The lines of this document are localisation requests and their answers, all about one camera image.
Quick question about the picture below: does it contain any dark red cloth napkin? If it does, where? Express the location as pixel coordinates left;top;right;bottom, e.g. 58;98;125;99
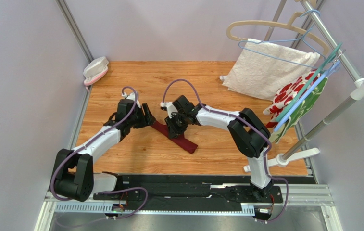
151;121;198;154

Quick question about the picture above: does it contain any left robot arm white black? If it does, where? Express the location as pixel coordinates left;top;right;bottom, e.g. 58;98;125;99
50;99;156;202

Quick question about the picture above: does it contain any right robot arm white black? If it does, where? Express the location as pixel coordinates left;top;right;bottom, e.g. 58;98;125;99
160;95;273;197

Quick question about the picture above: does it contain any white pink folded cloth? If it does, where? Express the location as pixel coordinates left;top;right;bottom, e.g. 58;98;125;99
83;56;109;87

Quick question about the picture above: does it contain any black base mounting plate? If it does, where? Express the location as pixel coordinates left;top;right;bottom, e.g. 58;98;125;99
90;174;287;213

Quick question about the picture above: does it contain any white textured hanging cloth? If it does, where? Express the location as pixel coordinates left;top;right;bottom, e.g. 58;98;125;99
220;50;312;100

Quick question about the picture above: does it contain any red flower patterned cloth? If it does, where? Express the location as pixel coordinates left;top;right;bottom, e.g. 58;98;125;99
263;69;317;128

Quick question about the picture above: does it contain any teal clothes hanger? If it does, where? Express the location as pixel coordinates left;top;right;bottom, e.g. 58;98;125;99
276;42;343;127

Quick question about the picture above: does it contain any green white patterned cloth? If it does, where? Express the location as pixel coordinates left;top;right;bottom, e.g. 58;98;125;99
269;77;328;143

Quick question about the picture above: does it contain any beige clothes hanger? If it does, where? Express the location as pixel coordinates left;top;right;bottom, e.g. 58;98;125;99
226;12;329;54

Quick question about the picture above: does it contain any blue clothes hanger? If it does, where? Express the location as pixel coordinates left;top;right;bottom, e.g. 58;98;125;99
274;60;342;133

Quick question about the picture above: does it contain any silver white clothes rack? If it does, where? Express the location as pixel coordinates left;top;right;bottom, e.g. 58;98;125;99
243;0;364;175

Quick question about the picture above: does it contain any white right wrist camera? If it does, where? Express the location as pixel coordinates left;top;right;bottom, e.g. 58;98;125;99
160;102;178;118

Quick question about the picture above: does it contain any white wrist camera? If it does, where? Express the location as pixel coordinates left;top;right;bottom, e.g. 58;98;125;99
160;102;178;118
122;93;141;108

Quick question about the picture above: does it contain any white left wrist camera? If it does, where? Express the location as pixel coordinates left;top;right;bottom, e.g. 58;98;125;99
122;93;141;108

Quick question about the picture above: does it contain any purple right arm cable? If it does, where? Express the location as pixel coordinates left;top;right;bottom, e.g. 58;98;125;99
162;78;289;224

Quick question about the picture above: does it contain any light blue wire hanger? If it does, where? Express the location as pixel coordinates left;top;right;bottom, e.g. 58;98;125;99
238;27;326;68

